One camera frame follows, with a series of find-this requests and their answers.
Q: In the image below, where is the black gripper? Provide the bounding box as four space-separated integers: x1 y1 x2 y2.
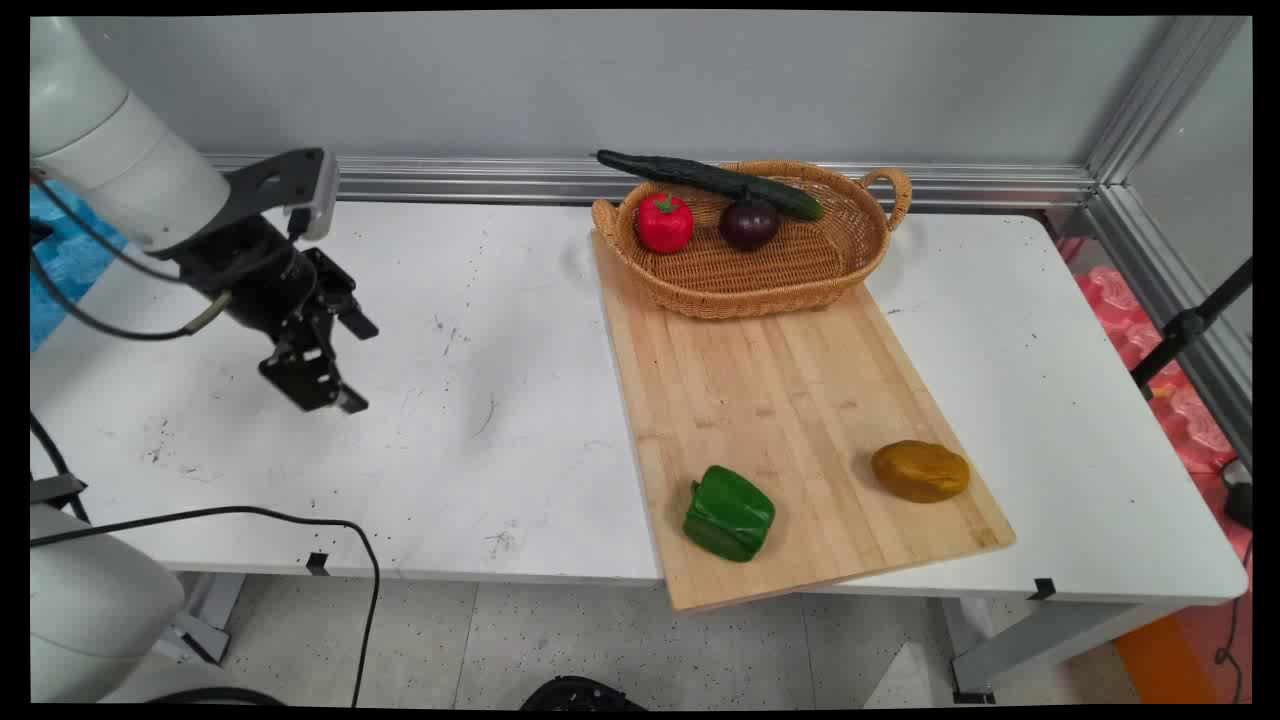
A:
176 213 380 415

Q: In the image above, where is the dark green cucumber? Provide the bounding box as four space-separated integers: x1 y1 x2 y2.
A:
597 149 826 222

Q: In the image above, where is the grey table leg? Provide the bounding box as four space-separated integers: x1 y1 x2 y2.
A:
940 596 1191 705
152 571 247 668

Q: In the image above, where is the red toy tomato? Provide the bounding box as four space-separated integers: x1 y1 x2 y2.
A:
635 192 695 255

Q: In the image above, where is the dark purple onion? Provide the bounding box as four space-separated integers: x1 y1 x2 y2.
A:
718 197 782 252

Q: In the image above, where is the woven wicker basket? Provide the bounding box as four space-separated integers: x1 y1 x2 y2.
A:
590 160 913 321

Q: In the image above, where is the black round floor object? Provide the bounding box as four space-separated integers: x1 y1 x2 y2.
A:
520 675 647 712

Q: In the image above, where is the green bell pepper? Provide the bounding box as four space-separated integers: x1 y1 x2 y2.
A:
682 464 777 564

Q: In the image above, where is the wooden cutting board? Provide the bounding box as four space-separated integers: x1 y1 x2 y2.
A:
592 228 1018 614

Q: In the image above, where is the brown potato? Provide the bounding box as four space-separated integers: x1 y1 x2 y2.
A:
870 439 972 504

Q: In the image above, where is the black tripod stand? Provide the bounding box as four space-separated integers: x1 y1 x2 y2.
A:
1130 257 1253 402

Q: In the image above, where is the pink bubble wrap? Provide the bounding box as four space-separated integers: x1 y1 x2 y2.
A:
1058 235 1253 561

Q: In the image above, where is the orange floor panel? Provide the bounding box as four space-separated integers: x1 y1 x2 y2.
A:
1113 590 1253 705

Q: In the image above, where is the small black floor device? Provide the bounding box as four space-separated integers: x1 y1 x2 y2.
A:
1221 458 1253 532

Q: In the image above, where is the long black robot cable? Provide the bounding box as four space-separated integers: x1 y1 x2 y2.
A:
30 172 233 343
30 505 382 708

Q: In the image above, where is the aluminium back frame rail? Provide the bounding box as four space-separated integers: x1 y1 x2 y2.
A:
200 152 1098 212

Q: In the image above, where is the aluminium side frame rail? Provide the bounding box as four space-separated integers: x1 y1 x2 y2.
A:
1085 183 1253 469

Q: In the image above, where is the aluminium corner frame post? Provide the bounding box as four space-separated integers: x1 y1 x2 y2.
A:
1085 15 1247 189

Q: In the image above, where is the thin black floor cable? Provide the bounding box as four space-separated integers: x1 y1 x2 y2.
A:
1213 538 1253 704

